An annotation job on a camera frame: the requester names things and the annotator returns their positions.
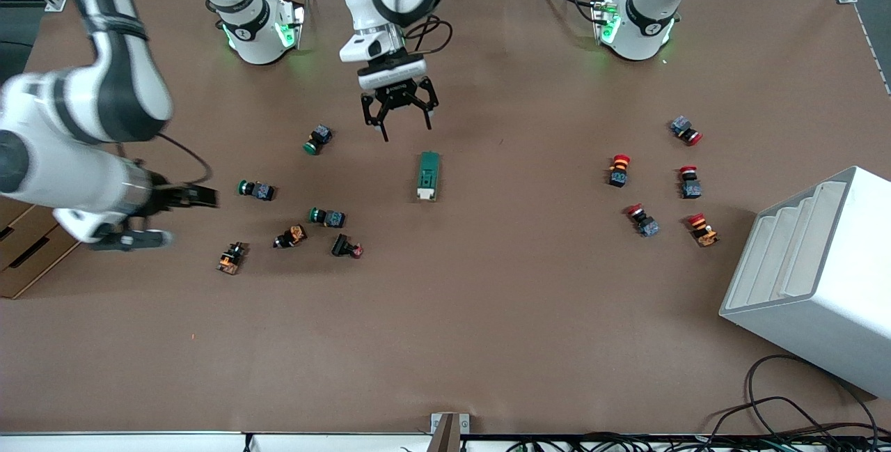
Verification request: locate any green mushroom push button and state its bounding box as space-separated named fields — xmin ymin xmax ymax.
xmin=308 ymin=207 xmax=347 ymax=228
xmin=303 ymin=124 xmax=333 ymax=156
xmin=237 ymin=179 xmax=277 ymax=202

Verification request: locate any white slotted rack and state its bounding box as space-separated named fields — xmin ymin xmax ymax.
xmin=719 ymin=166 xmax=891 ymax=399

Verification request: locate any brown cardboard box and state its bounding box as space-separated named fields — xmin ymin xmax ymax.
xmin=0 ymin=200 xmax=84 ymax=299

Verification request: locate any black orange selector switch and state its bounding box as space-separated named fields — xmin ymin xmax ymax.
xmin=273 ymin=224 xmax=308 ymax=249
xmin=216 ymin=242 xmax=249 ymax=276

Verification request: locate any black looped floor cable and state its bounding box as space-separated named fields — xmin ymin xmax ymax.
xmin=745 ymin=354 xmax=881 ymax=437

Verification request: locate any black square push button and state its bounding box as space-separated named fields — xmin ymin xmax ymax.
xmin=331 ymin=233 xmax=365 ymax=259

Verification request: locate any green load switch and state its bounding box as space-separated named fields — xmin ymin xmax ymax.
xmin=416 ymin=151 xmax=441 ymax=202

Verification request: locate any black cable bundle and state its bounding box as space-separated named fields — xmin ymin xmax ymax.
xmin=508 ymin=431 xmax=891 ymax=452

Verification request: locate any grey metal bracket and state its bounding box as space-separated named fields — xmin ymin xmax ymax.
xmin=428 ymin=412 xmax=471 ymax=452

